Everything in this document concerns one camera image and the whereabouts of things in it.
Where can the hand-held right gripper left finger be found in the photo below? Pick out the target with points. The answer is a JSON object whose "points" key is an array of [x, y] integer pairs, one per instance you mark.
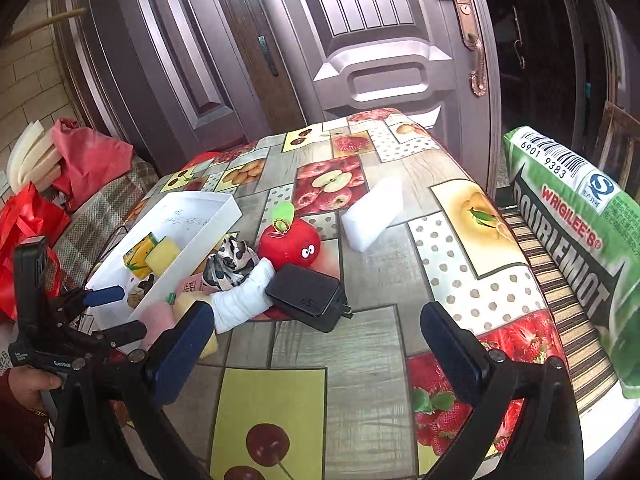
{"points": [[192, 335]]}

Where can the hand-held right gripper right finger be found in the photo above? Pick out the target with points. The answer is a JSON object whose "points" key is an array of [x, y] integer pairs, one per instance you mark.
{"points": [[442, 332]]}

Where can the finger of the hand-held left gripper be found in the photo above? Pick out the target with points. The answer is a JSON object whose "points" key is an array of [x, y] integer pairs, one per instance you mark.
{"points": [[105, 295], [122, 332]]}

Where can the pink and yellow sponge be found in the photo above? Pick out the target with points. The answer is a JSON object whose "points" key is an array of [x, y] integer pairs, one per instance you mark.
{"points": [[186, 303]]}

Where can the pink soft sponge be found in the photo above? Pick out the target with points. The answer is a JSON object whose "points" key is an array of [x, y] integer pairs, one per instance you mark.
{"points": [[157, 322]]}

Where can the white bag with fruit print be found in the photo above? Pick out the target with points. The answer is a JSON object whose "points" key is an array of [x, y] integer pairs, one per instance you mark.
{"points": [[192, 210]]}

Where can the red apple plush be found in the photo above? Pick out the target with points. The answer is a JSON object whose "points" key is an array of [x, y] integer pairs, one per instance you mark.
{"points": [[287, 247]]}

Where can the white foam block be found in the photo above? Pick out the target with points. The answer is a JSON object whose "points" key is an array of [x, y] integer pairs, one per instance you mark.
{"points": [[372, 215]]}

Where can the person's left forearm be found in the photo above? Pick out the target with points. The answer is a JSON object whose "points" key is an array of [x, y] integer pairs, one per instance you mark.
{"points": [[20, 440]]}

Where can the brown soft toy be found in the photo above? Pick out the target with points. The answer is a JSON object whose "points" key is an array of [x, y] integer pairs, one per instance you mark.
{"points": [[137, 296]]}

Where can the person's left hand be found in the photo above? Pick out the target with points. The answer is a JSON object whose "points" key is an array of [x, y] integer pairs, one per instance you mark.
{"points": [[30, 387]]}

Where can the pink small packet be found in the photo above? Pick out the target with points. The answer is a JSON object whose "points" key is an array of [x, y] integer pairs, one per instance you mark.
{"points": [[190, 287]]}

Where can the yellow drink packet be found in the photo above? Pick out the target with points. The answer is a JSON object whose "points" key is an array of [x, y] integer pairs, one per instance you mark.
{"points": [[136, 256]]}

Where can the white plastic packet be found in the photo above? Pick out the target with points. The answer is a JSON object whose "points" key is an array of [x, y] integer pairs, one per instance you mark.
{"points": [[237, 305]]}

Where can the black and white scrunchie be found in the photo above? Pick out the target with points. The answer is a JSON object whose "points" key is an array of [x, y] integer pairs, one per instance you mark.
{"points": [[225, 265]]}

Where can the red plastic bag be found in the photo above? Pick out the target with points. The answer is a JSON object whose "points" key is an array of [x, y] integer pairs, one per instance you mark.
{"points": [[25, 220]]}

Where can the plaid blanket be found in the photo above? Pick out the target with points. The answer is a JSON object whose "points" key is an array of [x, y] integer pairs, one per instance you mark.
{"points": [[100, 210]]}

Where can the fruit print tablecloth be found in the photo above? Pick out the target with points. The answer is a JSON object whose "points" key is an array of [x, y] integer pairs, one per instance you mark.
{"points": [[370, 280]]}

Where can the black power charger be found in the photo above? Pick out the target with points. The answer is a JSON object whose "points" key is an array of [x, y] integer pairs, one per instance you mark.
{"points": [[302, 295]]}

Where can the pink plastic bag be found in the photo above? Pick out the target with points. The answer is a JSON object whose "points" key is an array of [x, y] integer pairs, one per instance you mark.
{"points": [[90, 160]]}

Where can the cream foam strips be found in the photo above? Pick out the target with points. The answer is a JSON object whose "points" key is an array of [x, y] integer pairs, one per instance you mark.
{"points": [[30, 155]]}

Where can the green printed pillow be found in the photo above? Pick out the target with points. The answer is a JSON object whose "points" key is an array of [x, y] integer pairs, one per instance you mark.
{"points": [[575, 240]]}

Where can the grey panelled door leaf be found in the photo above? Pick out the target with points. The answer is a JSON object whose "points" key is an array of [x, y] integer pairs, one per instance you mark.
{"points": [[150, 50]]}

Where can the wooden chair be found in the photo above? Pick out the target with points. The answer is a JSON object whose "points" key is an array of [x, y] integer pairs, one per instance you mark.
{"points": [[615, 130]]}

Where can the wooden stick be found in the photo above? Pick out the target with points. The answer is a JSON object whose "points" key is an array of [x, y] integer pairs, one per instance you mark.
{"points": [[50, 21]]}

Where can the grey metal door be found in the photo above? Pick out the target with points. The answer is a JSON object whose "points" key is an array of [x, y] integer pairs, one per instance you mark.
{"points": [[380, 35]]}

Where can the brown wooden door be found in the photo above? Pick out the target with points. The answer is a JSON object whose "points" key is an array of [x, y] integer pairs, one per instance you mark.
{"points": [[250, 10]]}

